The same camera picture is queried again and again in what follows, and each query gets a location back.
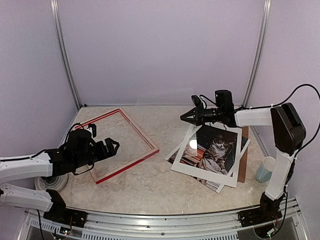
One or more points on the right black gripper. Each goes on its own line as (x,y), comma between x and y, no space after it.
(199,115)

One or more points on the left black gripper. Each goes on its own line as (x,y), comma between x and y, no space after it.
(111,152)

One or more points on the clear glass pane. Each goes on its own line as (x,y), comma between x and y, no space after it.
(212,149)

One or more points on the red wooden picture frame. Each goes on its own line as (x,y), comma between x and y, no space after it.
(131,143)

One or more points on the white mat board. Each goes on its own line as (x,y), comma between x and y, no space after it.
(207,160)

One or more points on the brown backing board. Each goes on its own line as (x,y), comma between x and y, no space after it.
(243,161)

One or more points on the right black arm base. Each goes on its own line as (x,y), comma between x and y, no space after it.
(268,210)

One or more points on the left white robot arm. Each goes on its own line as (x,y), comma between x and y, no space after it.
(31,166)

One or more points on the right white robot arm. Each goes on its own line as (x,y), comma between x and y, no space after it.
(288,131)

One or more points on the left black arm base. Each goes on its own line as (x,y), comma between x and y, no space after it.
(70,217)

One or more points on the white plate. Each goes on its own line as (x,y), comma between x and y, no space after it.
(57,183)

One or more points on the light blue paper cup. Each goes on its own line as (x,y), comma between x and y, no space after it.
(265,169)

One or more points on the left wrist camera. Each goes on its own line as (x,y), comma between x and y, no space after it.
(93,129)

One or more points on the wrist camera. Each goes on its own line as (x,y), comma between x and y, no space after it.
(93,129)
(224,100)

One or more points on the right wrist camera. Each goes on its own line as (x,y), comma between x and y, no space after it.
(224,100)

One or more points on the right aluminium corner post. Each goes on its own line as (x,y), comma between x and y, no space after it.
(258,52)

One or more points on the aluminium corner post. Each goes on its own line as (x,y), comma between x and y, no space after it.
(54,4)
(258,52)

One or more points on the aluminium front rail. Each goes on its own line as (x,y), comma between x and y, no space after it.
(221,225)

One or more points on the left aluminium corner post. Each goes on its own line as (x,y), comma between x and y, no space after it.
(54,4)

